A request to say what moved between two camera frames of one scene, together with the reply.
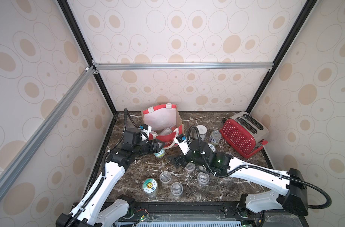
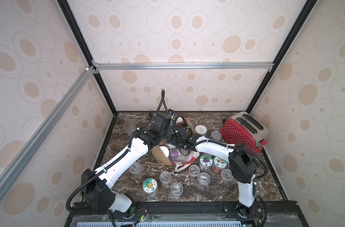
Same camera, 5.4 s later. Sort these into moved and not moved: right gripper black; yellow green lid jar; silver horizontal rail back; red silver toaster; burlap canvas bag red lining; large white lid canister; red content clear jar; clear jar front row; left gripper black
Moved: left gripper black; right gripper black; red content clear jar; burlap canvas bag red lining
Not moved: red silver toaster; yellow green lid jar; clear jar front row; silver horizontal rail back; large white lid canister
